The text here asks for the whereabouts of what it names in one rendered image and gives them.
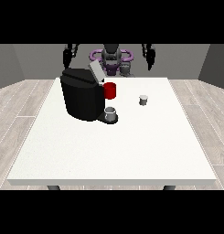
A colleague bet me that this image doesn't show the grey robot trunk purple rings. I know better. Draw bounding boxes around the grey robot trunk purple rings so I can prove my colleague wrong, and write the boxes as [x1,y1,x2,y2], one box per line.
[89,44,136,78]

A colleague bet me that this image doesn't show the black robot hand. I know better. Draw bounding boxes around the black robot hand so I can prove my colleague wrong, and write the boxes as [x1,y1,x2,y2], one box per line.
[141,44,157,72]
[62,44,81,70]

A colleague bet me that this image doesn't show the black coffee machine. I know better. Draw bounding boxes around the black coffee machine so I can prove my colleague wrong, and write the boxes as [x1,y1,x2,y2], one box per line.
[59,67,120,125]

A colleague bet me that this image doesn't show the red pod holder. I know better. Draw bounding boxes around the red pod holder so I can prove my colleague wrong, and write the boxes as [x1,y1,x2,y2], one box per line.
[102,81,118,101]

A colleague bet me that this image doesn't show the pale grey machine lid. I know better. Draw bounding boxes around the pale grey machine lid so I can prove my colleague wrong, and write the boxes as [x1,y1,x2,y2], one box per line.
[87,59,106,84]

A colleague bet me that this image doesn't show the small grey cup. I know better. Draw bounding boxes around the small grey cup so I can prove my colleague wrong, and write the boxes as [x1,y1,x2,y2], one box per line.
[103,106,118,122]

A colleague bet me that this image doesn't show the small grey coffee pod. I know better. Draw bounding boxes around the small grey coffee pod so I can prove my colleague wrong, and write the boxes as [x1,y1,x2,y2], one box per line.
[138,94,149,107]

